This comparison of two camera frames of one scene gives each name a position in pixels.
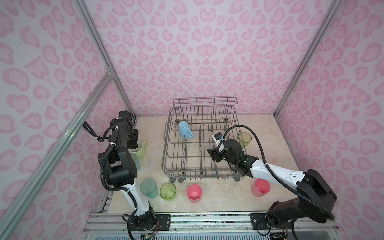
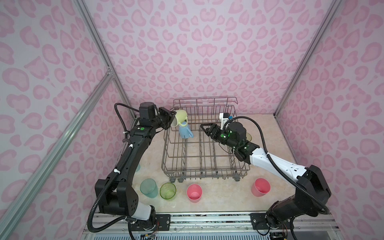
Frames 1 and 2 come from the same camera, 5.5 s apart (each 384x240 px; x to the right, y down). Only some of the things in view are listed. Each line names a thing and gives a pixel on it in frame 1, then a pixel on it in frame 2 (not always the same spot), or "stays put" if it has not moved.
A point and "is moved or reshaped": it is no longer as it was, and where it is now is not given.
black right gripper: [215, 153] to [214, 127]
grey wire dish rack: [196, 124] stays put
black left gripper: [132, 144] to [169, 116]
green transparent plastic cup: [167, 190] stays put
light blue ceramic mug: [184, 130] stays put
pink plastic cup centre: [194, 192] stays put
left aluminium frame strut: [26, 196] stays put
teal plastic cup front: [149, 188] stays put
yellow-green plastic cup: [140, 151] is moved or reshaped
